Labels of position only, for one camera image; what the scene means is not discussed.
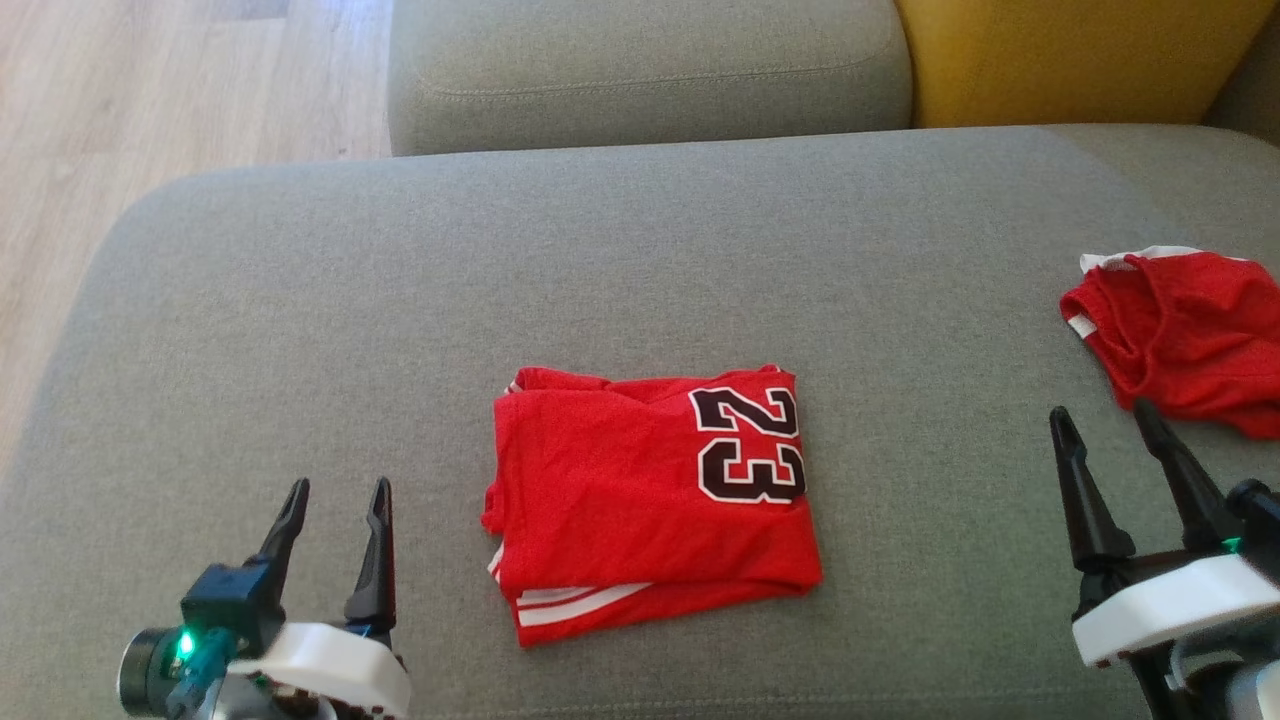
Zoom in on teal plug black camera cable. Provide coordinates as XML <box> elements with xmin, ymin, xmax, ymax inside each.
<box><xmin>165</xmin><ymin>630</ymin><xmax>237</xmax><ymax>713</ymax></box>

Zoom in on grey sofa seat cushion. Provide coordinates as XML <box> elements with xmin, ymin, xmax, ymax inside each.
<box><xmin>388</xmin><ymin>0</ymin><xmax>913</xmax><ymax>158</ymax></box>

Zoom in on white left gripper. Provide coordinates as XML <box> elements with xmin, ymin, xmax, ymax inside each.
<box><xmin>228</xmin><ymin>477</ymin><xmax>413</xmax><ymax>720</ymax></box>

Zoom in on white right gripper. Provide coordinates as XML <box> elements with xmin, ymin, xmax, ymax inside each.
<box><xmin>1048</xmin><ymin>398</ymin><xmax>1280</xmax><ymax>720</ymax></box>

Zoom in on large yellow sofa back cushion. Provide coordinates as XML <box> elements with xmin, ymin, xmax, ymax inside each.
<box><xmin>893</xmin><ymin>0</ymin><xmax>1279</xmax><ymax>129</ymax></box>

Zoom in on red mesh shorts white stripe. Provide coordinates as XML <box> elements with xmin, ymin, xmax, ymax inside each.
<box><xmin>1060</xmin><ymin>245</ymin><xmax>1280</xmax><ymax>441</ymax></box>

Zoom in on red jersey white sleeves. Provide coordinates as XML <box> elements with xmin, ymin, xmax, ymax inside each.
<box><xmin>480</xmin><ymin>365</ymin><xmax>824</xmax><ymax>649</ymax></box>

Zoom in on large grey sofa seat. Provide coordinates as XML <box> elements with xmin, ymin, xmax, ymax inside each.
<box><xmin>0</xmin><ymin>125</ymin><xmax>1280</xmax><ymax>720</ymax></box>

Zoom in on grey sofa back cushion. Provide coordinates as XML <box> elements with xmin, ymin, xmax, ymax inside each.
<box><xmin>1200</xmin><ymin>10</ymin><xmax>1280</xmax><ymax>151</ymax></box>

